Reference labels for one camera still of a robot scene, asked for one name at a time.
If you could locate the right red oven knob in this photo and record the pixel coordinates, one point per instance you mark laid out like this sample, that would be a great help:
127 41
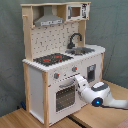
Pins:
74 69

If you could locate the toy microwave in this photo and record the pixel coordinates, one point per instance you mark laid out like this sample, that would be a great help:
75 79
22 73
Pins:
77 11

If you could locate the red oven knob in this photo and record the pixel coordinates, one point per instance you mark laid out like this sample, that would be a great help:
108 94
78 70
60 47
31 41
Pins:
74 69
56 75

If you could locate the wooden toy kitchen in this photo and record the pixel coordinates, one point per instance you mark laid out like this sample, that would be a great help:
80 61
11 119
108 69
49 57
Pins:
46 40

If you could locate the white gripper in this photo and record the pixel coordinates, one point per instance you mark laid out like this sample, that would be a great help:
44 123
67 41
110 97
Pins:
82 83

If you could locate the grey range hood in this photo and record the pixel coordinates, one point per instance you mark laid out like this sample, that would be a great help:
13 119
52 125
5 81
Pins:
48 18

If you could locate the left red oven knob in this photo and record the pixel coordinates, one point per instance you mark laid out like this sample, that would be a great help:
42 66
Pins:
56 75

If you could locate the white toy oven door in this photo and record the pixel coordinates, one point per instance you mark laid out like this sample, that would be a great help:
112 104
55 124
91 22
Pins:
63 100

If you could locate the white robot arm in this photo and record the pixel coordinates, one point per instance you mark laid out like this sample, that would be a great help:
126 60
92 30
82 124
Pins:
98 95

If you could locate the grey ice dispenser panel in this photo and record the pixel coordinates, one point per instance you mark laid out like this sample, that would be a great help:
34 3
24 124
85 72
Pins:
91 73

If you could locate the black toy stovetop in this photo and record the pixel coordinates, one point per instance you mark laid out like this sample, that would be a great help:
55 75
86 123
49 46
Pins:
52 59

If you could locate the black toy faucet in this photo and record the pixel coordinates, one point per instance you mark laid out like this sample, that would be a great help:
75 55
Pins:
72 41

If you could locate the grey toy sink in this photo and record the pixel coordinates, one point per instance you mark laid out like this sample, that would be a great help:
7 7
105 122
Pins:
79 51

